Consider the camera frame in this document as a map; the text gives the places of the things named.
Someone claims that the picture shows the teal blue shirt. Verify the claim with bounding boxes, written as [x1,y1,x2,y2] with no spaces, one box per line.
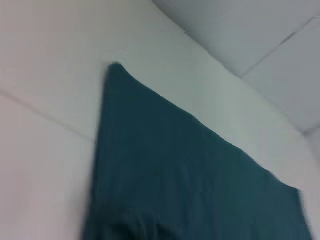
[79,62,313,240]

